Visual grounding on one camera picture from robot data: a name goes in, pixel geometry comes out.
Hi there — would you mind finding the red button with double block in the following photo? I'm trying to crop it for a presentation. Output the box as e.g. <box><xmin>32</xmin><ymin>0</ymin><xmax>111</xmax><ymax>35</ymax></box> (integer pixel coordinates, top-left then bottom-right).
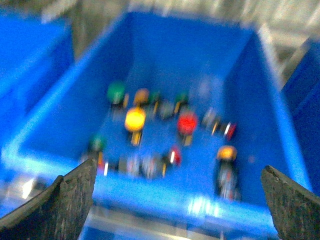
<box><xmin>117</xmin><ymin>146</ymin><xmax>182</xmax><ymax>180</ymax></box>

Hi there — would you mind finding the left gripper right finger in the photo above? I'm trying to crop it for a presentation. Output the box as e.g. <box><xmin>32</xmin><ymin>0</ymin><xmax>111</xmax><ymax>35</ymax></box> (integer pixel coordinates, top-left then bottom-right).
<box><xmin>260</xmin><ymin>165</ymin><xmax>320</xmax><ymax>240</ymax></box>

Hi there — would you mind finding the blue target bin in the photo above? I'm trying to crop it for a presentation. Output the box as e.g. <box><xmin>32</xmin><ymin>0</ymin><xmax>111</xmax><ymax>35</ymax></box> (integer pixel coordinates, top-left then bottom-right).
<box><xmin>282</xmin><ymin>39</ymin><xmax>320</xmax><ymax>195</ymax></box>

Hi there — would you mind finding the large red mushroom button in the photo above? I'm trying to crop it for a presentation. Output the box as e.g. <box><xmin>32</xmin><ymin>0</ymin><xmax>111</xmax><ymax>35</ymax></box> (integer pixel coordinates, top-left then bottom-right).
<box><xmin>177</xmin><ymin>111</ymin><xmax>198</xmax><ymax>147</ymax></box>

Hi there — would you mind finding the large yellow mushroom button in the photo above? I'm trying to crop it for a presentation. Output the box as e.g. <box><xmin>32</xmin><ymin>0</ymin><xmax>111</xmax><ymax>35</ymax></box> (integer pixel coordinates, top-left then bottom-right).
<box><xmin>124</xmin><ymin>107</ymin><xmax>147</xmax><ymax>146</ymax></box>

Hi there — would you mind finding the green button front left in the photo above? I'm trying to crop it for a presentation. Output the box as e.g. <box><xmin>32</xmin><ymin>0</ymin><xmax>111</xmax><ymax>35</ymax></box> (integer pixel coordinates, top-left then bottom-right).
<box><xmin>80</xmin><ymin>134</ymin><xmax>106</xmax><ymax>163</ymax></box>

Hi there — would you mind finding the large green mushroom button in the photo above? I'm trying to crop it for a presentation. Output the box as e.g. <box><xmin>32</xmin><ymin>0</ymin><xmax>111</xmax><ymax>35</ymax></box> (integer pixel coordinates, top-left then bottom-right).
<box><xmin>106</xmin><ymin>81</ymin><xmax>126</xmax><ymax>117</ymax></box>

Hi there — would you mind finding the small green button right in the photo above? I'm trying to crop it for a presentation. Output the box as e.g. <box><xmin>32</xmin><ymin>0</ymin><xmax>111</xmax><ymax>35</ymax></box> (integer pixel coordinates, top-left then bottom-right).
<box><xmin>173</xmin><ymin>92</ymin><xmax>189</xmax><ymax>116</ymax></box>

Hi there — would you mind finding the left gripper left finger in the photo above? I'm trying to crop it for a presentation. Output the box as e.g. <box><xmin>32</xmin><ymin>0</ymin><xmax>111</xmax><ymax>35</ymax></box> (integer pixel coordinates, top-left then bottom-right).
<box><xmin>0</xmin><ymin>158</ymin><xmax>97</xmax><ymax>240</ymax></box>

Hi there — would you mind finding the orange-yellow small button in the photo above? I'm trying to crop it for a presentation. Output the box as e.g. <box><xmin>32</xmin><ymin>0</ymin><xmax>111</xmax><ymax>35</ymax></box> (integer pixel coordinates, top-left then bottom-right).
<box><xmin>133</xmin><ymin>88</ymin><xmax>150</xmax><ymax>106</ymax></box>

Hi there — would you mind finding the blue source bin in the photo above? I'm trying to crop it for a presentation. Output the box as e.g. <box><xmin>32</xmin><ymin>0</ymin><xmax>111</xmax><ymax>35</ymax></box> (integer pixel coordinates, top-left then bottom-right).
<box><xmin>2</xmin><ymin>12</ymin><xmax>311</xmax><ymax>239</ymax></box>

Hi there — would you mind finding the yellow button with long block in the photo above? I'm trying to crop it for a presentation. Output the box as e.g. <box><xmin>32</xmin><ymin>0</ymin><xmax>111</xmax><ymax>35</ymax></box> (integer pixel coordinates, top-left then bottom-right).
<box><xmin>216</xmin><ymin>145</ymin><xmax>241</xmax><ymax>201</ymax></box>

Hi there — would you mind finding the blue neighbouring bin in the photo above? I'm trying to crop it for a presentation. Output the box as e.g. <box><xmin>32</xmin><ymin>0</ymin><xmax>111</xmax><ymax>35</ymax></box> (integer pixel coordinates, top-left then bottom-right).
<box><xmin>0</xmin><ymin>11</ymin><xmax>74</xmax><ymax>95</ymax></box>

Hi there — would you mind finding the small green button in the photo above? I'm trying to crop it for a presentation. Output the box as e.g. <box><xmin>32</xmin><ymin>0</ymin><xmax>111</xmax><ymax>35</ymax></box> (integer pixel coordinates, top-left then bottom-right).
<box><xmin>173</xmin><ymin>92</ymin><xmax>189</xmax><ymax>116</ymax></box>
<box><xmin>149</xmin><ymin>91</ymin><xmax>161</xmax><ymax>118</ymax></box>

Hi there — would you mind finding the small green button left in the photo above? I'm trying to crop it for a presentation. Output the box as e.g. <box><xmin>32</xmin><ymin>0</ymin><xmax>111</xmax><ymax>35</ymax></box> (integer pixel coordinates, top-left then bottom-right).
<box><xmin>149</xmin><ymin>91</ymin><xmax>161</xmax><ymax>118</ymax></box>

